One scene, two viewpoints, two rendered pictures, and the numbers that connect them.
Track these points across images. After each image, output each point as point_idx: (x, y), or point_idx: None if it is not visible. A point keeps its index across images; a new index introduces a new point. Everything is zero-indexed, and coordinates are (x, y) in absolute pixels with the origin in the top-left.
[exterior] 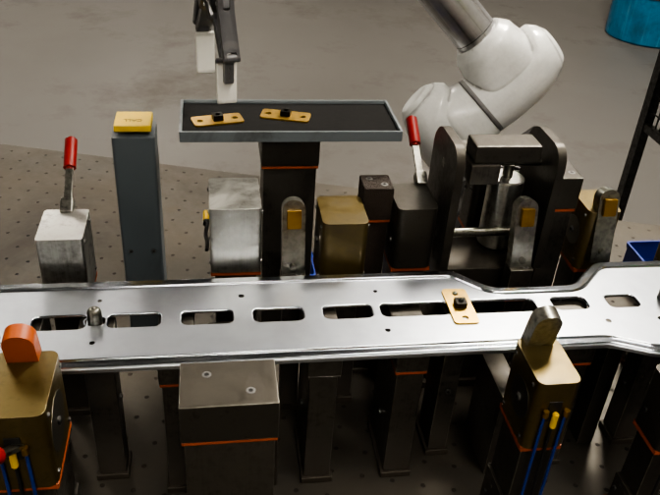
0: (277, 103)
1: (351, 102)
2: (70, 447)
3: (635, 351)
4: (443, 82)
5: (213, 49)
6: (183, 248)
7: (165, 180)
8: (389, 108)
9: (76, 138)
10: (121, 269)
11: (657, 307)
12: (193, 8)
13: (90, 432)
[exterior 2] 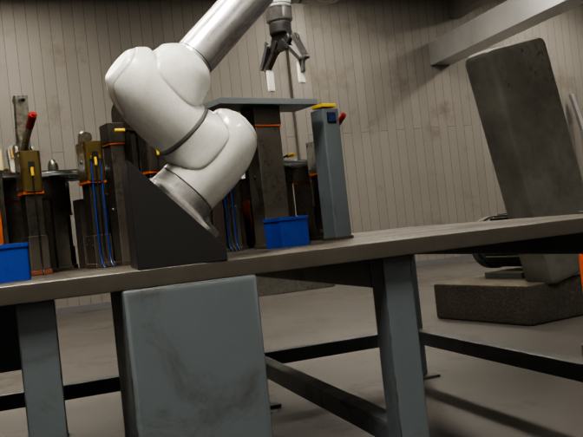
0: (274, 100)
1: (238, 99)
2: (313, 238)
3: (75, 179)
4: (219, 108)
5: (298, 70)
6: (387, 236)
7: (488, 227)
8: (213, 100)
9: (341, 114)
10: (401, 233)
11: (61, 175)
12: (306, 50)
13: (313, 240)
